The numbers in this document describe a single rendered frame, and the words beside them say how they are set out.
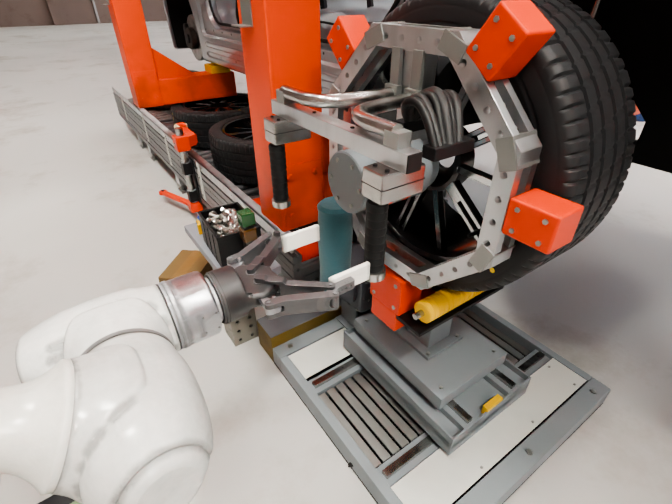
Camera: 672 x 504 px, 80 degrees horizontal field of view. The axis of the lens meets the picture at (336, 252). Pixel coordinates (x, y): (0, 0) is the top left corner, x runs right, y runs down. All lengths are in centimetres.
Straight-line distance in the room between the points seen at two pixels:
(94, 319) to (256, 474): 93
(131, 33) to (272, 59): 193
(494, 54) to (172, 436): 65
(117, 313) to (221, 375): 111
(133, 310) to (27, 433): 17
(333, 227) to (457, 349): 61
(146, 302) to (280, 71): 78
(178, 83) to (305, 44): 198
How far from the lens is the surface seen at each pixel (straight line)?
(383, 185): 60
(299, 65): 117
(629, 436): 167
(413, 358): 130
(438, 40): 81
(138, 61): 301
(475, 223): 94
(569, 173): 78
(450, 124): 66
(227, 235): 123
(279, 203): 94
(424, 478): 126
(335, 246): 99
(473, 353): 136
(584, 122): 79
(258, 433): 141
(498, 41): 72
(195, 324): 52
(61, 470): 39
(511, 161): 72
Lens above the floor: 118
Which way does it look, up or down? 33 degrees down
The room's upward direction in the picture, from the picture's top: straight up
